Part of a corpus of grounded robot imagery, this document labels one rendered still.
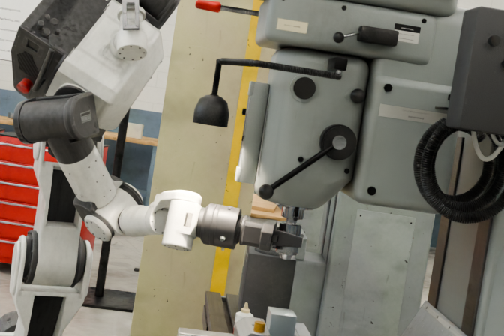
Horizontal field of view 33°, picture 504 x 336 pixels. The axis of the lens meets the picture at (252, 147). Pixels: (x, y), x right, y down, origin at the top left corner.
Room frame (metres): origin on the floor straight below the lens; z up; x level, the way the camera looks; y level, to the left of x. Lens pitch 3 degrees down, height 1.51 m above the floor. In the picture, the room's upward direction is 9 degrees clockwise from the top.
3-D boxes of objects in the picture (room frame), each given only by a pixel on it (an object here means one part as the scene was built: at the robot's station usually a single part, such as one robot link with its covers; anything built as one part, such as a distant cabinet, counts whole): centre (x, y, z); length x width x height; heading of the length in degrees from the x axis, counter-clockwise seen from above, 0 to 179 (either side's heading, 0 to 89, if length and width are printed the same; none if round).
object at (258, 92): (1.79, 0.00, 1.45); 0.04 x 0.04 x 0.21; 5
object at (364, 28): (1.67, -0.18, 1.66); 0.12 x 0.04 x 0.04; 95
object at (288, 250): (1.80, -0.11, 1.23); 0.05 x 0.05 x 0.06
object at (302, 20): (1.80, -0.15, 1.68); 0.34 x 0.24 x 0.10; 95
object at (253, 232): (1.81, -0.01, 1.23); 0.13 x 0.12 x 0.10; 174
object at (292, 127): (1.80, -0.11, 1.47); 0.21 x 0.19 x 0.32; 5
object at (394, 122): (1.81, -0.30, 1.47); 0.24 x 0.19 x 0.26; 5
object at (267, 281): (2.22, -0.09, 1.05); 0.22 x 0.12 x 0.20; 1
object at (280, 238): (1.77, -0.10, 1.24); 0.06 x 0.02 x 0.03; 84
